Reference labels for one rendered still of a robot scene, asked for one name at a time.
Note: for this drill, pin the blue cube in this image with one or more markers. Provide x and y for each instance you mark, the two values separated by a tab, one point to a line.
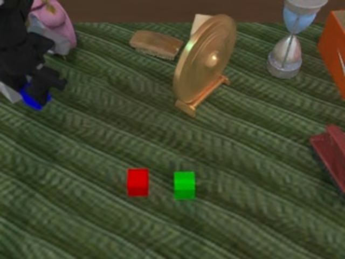
28	98

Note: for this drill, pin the red cube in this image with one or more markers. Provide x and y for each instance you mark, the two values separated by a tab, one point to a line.
137	182

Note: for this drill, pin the green cube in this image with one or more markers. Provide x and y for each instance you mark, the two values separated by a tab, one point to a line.
184	185

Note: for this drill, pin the grey angular object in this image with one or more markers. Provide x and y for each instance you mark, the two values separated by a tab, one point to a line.
9	94

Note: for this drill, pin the pink figurine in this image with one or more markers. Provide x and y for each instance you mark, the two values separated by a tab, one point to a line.
58	24

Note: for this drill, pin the wooden brush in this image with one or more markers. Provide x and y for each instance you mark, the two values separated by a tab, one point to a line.
156	43

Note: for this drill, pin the green knitted cloth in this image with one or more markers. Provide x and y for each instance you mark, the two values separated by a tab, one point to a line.
172	162

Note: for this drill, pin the golden gong on stand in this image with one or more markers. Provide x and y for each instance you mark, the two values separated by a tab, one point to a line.
205	62

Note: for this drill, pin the beige wedge piece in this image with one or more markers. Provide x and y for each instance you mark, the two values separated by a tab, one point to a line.
199	23

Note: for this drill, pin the blue and silver hourglass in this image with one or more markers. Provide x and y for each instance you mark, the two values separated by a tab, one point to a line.
289	51

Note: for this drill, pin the orange box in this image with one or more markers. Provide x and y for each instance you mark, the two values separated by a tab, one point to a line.
332	51

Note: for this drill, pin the dark red brush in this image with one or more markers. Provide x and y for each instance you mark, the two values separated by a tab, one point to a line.
330	153

